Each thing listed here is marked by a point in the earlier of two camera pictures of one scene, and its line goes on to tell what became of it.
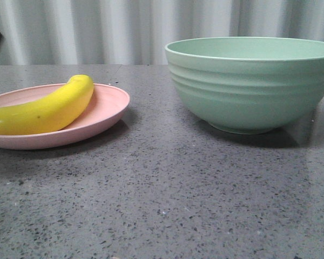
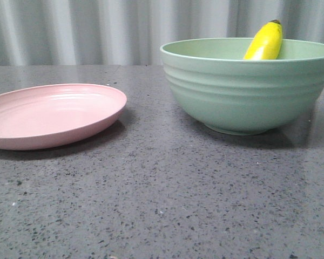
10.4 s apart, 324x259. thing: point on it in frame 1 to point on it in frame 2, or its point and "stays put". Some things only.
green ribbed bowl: [249, 85] stays put
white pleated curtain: [86, 32] stays put
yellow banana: [53, 114] to [267, 43]
